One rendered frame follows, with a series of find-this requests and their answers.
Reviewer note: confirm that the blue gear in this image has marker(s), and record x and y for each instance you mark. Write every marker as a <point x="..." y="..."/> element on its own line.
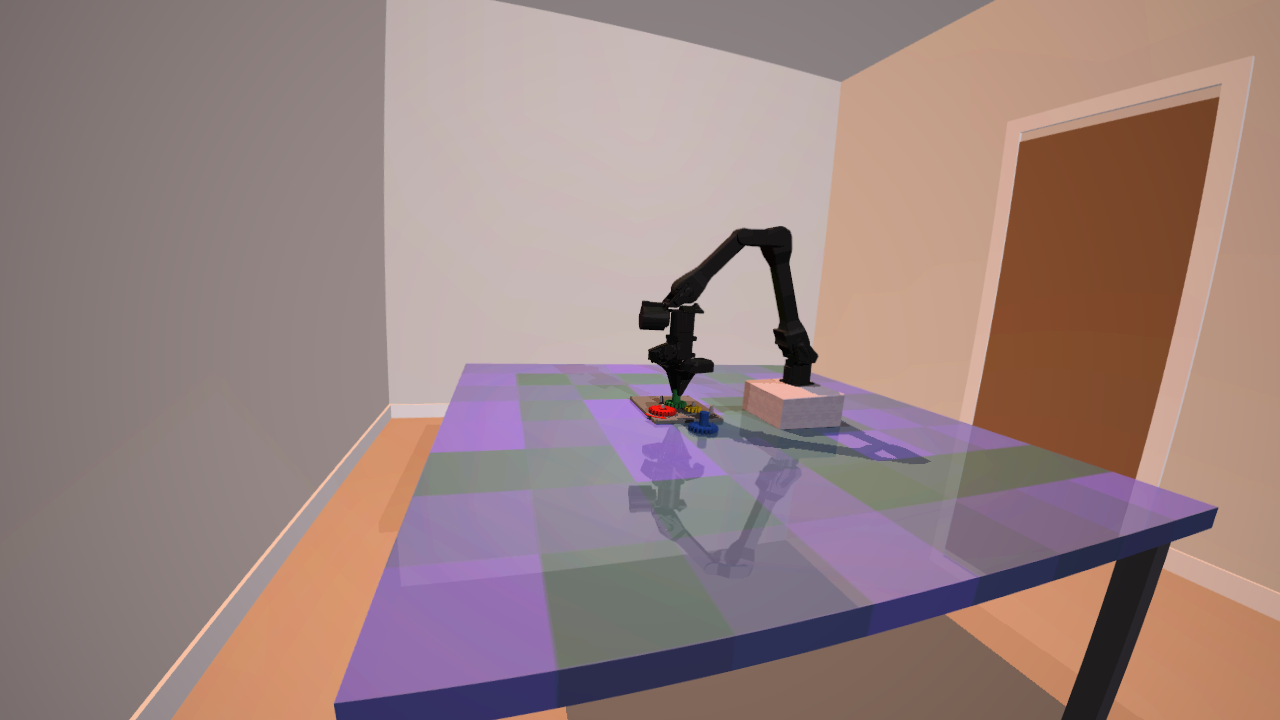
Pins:
<point x="703" y="426"/>

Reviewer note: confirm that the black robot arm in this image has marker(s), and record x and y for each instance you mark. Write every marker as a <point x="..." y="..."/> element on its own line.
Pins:
<point x="790" y="336"/>

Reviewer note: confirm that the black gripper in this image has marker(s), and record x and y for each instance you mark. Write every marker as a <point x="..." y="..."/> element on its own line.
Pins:
<point x="681" y="372"/>

